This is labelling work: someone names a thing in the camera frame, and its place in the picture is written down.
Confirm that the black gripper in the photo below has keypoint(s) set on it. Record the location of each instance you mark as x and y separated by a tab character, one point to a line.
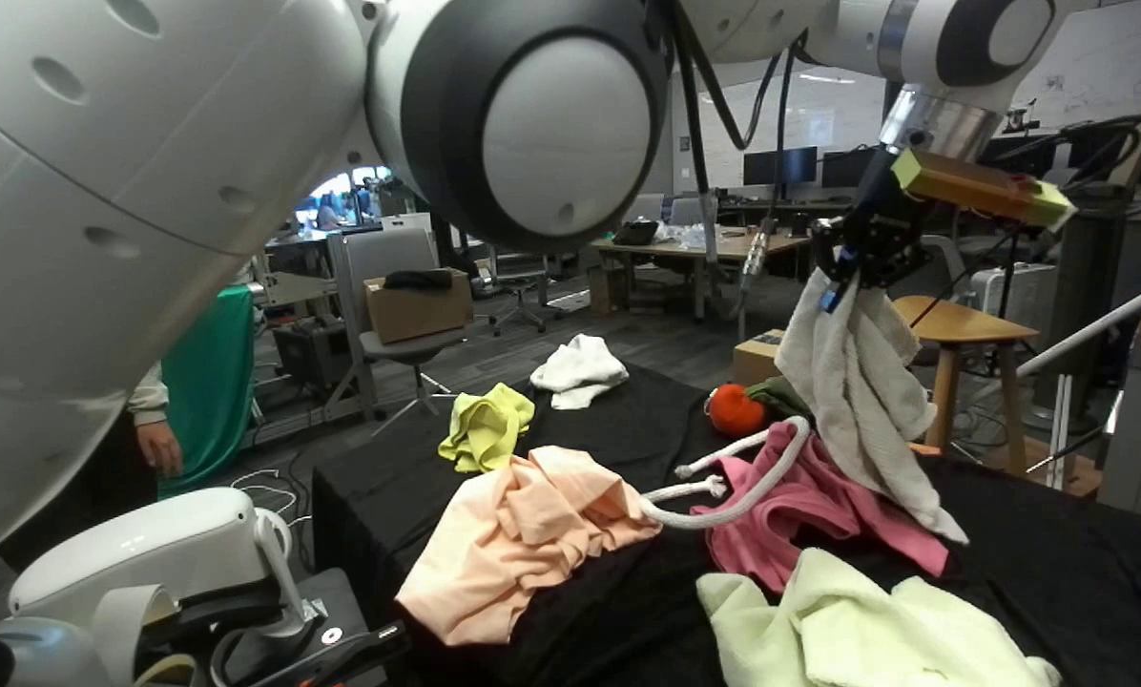
878	230

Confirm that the plain cardboard box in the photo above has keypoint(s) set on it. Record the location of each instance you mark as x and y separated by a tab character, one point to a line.
417	312

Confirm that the yellow cloth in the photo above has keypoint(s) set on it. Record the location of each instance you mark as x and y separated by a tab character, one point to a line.
485	424

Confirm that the small white towel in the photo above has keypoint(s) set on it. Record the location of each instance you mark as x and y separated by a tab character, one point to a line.
857	385

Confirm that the orange plush fruit green leaves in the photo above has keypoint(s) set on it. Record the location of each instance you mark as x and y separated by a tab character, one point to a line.
733	412

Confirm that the wooden office desk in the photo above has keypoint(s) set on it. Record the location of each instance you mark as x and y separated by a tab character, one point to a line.
697	241

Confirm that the black computer monitor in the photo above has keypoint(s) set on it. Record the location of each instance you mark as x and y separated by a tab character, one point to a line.
847	167
781	167

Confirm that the green table cover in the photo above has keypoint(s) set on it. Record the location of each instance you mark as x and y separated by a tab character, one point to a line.
211	385

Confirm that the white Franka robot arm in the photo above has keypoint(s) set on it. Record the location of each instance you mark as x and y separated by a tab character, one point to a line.
125	194

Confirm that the large white towel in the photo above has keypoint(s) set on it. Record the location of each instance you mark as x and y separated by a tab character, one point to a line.
578	370

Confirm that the tan wrist camera box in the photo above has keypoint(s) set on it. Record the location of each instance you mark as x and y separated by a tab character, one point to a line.
976	188

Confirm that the black computer tower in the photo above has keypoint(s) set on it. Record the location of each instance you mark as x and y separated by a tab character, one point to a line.
1088	282

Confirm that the pink cloth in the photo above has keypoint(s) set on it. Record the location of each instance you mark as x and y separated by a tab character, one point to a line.
838	510

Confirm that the grey metal tripod pole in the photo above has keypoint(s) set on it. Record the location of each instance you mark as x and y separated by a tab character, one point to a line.
1085	333

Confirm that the grey office chair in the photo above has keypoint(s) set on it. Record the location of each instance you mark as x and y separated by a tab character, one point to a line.
384	255

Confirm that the wooden stool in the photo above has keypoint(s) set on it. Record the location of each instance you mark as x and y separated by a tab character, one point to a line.
963	326

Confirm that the pale green terry towel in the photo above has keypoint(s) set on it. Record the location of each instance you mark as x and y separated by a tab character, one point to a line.
847	633

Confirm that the peach cloth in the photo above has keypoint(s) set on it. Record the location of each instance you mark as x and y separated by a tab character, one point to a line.
506	546

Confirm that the black velvet tablecloth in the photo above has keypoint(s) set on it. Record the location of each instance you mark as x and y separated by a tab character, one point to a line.
1079	574

